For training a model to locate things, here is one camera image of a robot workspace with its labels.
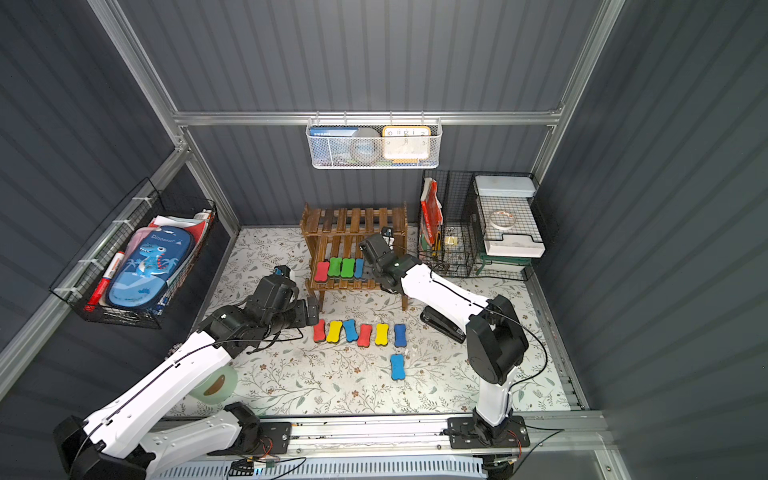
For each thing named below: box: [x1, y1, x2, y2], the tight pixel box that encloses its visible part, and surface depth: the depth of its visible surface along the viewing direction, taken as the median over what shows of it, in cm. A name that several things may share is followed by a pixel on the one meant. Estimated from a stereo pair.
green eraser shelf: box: [328, 257, 343, 276], surface depth 89 cm
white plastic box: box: [484, 234, 546, 258], surface depth 93 cm
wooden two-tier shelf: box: [300, 203, 409, 312], surface depth 88 cm
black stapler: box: [420, 305, 467, 343], surface depth 93 cm
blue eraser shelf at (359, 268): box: [354, 258, 365, 279], surface depth 90 cm
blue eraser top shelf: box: [343, 319, 359, 342], surface depth 94 cm
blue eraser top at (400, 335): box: [394, 324, 407, 348], surface depth 93 cm
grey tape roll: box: [349, 127, 381, 164], surface depth 89 cm
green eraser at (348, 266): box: [341, 258, 355, 278], surface depth 89 cm
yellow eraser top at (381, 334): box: [375, 323, 389, 345], surface depth 91 cm
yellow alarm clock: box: [382, 125, 431, 160], surface depth 90 cm
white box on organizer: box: [474, 175, 536, 197], surface depth 105 cm
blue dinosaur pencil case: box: [107, 226, 195, 308], surface depth 66 cm
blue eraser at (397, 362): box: [390, 354, 406, 380], surface depth 86 cm
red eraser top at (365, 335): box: [358, 324, 373, 347], surface depth 93 cm
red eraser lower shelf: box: [314, 261, 330, 282], surface depth 88 cm
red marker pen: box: [84, 251, 125, 312], surface depth 66 cm
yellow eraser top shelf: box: [326, 320, 343, 343], surface depth 93 cm
